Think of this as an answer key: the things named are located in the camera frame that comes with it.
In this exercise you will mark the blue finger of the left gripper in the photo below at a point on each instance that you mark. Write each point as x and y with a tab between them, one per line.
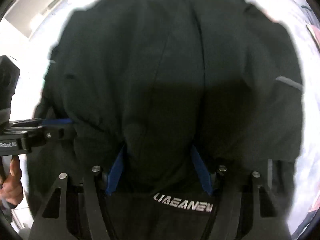
52	122

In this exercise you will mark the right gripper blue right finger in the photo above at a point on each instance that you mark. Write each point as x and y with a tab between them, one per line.
202	172

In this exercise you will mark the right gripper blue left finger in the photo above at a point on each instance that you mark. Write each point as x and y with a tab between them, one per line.
114	175

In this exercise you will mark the white wall shelf unit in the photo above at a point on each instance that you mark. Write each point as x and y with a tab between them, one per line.
27	15

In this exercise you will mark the black jacket with white lettering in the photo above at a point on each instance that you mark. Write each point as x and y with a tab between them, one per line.
156	80

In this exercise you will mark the person's left hand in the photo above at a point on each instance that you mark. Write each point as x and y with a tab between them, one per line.
12	190

